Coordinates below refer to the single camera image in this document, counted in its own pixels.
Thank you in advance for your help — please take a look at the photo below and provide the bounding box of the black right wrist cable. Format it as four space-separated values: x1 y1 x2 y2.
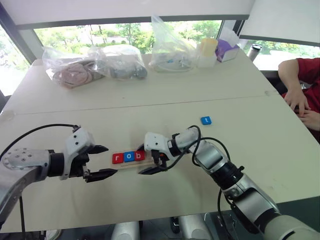
152 124 246 174

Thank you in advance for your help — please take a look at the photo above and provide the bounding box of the black elbow cable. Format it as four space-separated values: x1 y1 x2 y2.
216 186 266 240
18 196 27 234

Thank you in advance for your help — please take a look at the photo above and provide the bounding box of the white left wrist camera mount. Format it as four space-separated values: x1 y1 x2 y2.
59 126 96 181

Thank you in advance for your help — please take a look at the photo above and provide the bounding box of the purple tissue box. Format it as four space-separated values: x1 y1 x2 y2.
214 26 241 63

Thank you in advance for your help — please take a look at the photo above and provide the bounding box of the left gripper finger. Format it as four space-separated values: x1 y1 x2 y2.
83 168 119 184
88 144 110 155

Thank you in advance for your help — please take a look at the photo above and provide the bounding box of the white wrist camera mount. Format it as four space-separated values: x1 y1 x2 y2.
59 126 96 181
143 132 174 164

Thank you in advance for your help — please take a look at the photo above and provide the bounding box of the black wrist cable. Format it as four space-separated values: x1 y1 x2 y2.
0 123 81 161
152 124 246 174

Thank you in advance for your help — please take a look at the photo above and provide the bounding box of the wide white roller blind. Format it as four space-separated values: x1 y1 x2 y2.
0 0 251 31

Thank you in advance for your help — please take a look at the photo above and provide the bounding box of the dark steel tumbler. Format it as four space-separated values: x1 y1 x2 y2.
246 43 262 61

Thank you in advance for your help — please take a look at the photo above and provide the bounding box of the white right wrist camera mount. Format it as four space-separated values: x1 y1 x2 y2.
143 132 174 164

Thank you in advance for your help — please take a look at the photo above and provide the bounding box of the tall clear plastic bag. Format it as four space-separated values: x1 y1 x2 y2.
148 15 198 74

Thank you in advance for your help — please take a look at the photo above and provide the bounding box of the wooden letter tray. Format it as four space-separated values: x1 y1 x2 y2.
110 149 155 171

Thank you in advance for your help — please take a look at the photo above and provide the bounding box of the red letter b block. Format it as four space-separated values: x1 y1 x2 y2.
133 150 146 162

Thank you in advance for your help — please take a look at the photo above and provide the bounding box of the plastic bag with grey items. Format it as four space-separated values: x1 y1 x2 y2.
95 44 149 81

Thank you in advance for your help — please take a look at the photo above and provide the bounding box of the bystander left hand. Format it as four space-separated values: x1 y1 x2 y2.
299 109 320 131

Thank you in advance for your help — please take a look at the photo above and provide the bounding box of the dark window frame post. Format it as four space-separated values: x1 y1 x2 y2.
0 4 45 65

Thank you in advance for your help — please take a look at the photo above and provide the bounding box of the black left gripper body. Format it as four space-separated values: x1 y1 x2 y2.
66 147 92 180

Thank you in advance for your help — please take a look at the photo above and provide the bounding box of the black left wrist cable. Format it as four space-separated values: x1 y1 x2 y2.
0 123 81 161

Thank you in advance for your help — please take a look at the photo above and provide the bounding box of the yellow plastic cup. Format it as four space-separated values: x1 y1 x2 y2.
200 37 217 58

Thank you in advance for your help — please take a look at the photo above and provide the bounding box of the silver rounded robot leg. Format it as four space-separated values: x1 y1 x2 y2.
178 214 214 240
110 220 141 240

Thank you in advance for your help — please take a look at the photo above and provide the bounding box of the black left elbow cable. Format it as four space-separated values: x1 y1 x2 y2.
18 196 27 234

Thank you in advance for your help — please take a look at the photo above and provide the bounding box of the black right elbow cable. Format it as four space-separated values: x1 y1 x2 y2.
216 186 266 240

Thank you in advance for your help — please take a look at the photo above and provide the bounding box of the white square container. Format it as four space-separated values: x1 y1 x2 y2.
195 42 218 69

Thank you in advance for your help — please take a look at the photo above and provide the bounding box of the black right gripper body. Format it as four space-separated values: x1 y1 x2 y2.
150 149 168 169

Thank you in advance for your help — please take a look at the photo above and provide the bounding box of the bystander red shirt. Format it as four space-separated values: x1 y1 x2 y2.
278 57 320 114

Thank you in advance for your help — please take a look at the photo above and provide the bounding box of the narrow white roller blind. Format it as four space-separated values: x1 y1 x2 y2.
238 0 320 47

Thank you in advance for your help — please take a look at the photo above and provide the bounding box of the blue letter o block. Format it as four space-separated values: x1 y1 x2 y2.
123 151 136 164

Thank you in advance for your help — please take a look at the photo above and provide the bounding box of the bystander right hand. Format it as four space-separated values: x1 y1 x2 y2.
284 87 311 116

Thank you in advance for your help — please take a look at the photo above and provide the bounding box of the blue letter t block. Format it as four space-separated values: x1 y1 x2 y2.
200 116 214 127

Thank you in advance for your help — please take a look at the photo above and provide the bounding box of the red letter r block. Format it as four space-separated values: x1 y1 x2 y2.
112 152 125 165

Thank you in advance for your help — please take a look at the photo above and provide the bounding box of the plastic bag with pink items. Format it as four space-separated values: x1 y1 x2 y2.
41 45 106 89

